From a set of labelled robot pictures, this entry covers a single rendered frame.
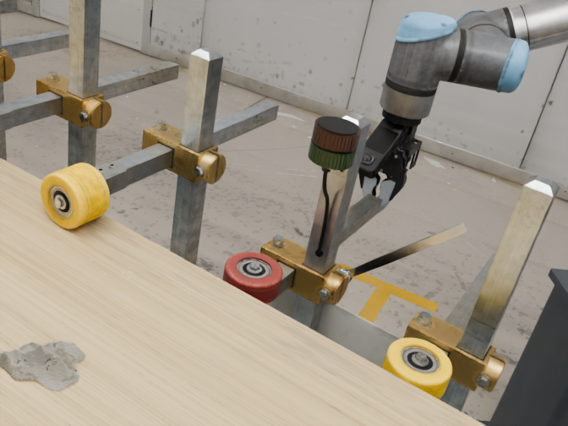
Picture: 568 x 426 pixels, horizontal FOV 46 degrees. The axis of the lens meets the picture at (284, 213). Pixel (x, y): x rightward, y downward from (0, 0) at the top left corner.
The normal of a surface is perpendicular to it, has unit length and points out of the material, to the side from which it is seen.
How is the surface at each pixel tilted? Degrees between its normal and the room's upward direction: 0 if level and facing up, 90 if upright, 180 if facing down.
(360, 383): 0
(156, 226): 0
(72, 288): 0
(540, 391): 90
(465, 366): 90
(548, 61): 90
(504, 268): 90
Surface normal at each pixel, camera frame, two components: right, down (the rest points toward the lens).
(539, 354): -0.98, -0.11
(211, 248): 0.17, -0.85
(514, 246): -0.53, 0.35
